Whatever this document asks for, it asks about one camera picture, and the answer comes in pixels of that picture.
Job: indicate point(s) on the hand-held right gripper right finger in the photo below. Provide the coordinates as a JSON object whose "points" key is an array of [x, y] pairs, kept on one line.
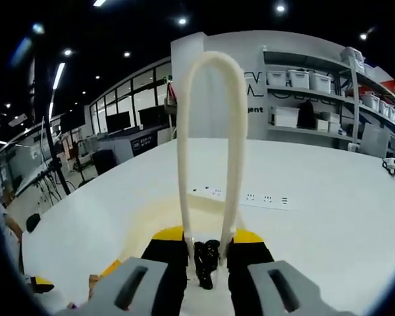
{"points": [[283, 289]]}

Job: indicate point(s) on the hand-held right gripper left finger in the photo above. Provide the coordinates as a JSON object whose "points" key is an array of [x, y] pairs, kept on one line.
{"points": [[135, 289]]}

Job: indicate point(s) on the large purple food packet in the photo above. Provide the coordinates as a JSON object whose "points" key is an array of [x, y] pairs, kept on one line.
{"points": [[74, 306]]}

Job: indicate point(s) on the black glossy food item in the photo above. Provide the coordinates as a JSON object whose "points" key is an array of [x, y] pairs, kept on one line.
{"points": [[206, 260]]}

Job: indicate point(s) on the cream plastic container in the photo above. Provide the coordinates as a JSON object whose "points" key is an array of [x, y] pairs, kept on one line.
{"points": [[158, 214]]}

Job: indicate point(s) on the cream food tongs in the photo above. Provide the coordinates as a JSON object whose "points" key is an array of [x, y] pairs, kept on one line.
{"points": [[184, 164]]}

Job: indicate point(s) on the white power socket panel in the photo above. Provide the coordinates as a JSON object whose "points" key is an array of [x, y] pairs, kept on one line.
{"points": [[266, 199]]}

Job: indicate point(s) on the black tripod stand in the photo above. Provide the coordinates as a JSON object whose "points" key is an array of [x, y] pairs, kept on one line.
{"points": [[51, 141]]}

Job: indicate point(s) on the black desk monitor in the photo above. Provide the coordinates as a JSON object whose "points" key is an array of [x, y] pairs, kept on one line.
{"points": [[72, 121], [118, 121]]}

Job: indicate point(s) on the ceiling air vent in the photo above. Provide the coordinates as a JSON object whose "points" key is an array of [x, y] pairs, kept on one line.
{"points": [[18, 120]]}

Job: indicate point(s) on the white cardboard box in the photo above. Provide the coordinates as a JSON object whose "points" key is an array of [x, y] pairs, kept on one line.
{"points": [[284, 117]]}

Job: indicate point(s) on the black backpack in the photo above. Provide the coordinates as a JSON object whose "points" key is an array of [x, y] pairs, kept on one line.
{"points": [[306, 115]]}

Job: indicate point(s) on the grey flat panel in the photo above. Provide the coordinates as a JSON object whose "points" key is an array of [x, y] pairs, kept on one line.
{"points": [[376, 140]]}

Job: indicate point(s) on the grey metal shelving rack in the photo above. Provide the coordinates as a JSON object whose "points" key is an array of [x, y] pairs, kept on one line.
{"points": [[352, 98]]}

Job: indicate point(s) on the short ceiling light bar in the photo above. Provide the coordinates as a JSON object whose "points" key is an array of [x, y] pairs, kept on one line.
{"points": [[59, 75]]}

